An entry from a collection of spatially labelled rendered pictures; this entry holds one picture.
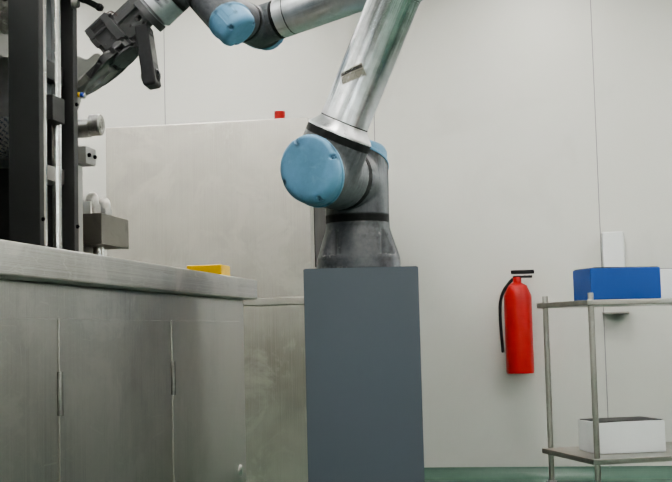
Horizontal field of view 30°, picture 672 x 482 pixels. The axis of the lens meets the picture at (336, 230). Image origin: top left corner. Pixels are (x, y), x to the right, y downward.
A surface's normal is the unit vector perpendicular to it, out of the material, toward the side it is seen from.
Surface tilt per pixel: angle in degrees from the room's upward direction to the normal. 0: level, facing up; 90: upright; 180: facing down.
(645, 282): 90
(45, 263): 90
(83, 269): 90
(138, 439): 90
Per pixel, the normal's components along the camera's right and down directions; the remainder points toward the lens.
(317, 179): -0.47, 0.06
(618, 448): 0.14, -0.08
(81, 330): 0.99, -0.04
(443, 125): -0.16, -0.07
